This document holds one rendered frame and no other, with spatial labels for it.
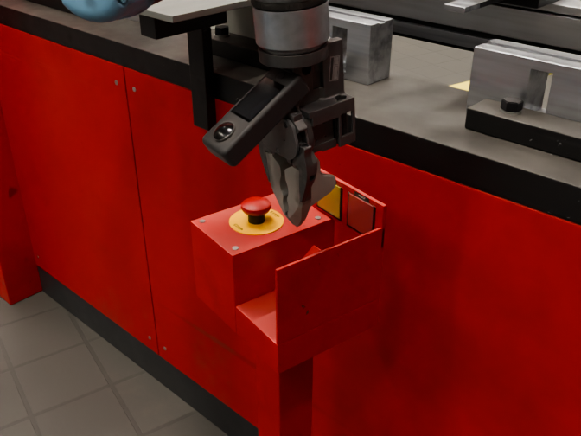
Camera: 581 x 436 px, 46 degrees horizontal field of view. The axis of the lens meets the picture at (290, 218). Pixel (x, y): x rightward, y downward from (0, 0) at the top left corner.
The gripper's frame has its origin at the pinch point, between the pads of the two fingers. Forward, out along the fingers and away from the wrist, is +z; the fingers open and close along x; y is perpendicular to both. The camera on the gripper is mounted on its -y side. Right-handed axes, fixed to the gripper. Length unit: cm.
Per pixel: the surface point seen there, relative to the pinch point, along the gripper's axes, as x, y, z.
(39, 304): 121, -12, 83
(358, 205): -0.6, 9.7, 2.1
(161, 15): 35.1, 4.2, -16.0
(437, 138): 0.1, 24.1, -1.8
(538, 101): -3.0, 40.5, -2.9
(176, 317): 60, 6, 58
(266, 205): 8.4, 2.1, 3.0
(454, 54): 228, 286, 109
